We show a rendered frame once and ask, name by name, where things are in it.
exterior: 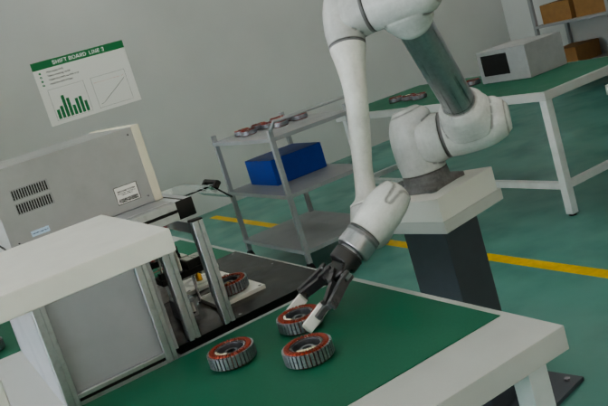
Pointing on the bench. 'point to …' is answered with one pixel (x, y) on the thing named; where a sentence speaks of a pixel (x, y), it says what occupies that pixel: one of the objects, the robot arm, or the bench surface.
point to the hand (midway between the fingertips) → (300, 318)
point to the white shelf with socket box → (74, 263)
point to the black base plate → (258, 304)
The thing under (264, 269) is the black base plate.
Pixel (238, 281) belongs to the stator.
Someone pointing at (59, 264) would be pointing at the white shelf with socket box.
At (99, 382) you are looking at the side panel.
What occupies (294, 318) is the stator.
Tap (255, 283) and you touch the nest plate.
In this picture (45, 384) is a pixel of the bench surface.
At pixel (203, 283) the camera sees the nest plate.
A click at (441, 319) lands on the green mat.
